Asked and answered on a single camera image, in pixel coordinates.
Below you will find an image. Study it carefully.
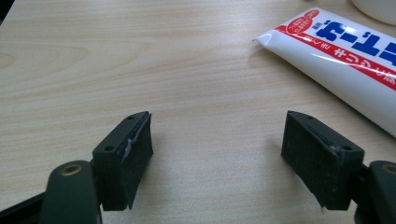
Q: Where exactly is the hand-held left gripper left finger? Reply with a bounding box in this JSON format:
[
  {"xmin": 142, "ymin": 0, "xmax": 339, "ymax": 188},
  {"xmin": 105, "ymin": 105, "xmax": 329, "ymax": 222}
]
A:
[{"xmin": 92, "ymin": 110, "xmax": 154, "ymax": 212}]

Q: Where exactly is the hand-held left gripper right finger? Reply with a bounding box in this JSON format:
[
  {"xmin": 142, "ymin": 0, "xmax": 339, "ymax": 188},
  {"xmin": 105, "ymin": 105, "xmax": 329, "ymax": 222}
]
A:
[{"xmin": 280, "ymin": 110, "xmax": 365, "ymax": 211}]

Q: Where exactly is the white tube with red stripe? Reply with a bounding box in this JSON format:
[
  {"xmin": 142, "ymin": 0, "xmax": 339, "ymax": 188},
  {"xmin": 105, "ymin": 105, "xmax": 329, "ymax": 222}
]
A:
[{"xmin": 252, "ymin": 7, "xmax": 396, "ymax": 138}]

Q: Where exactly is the white round container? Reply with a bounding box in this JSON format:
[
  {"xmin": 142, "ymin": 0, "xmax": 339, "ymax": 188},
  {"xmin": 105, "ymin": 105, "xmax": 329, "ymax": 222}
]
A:
[{"xmin": 350, "ymin": 0, "xmax": 396, "ymax": 26}]

